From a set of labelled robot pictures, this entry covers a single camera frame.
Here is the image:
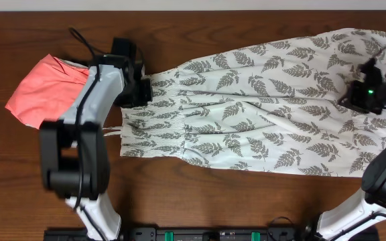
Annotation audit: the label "pink garment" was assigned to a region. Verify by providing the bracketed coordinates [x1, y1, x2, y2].
[5, 54, 89, 129]

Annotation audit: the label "white fern print dress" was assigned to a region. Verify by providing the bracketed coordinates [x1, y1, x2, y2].
[107, 28, 386, 177]

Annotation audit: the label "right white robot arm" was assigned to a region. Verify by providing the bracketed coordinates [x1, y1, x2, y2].
[296, 58, 386, 240]

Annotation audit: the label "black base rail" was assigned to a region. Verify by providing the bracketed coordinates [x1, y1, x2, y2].
[44, 217, 380, 241]

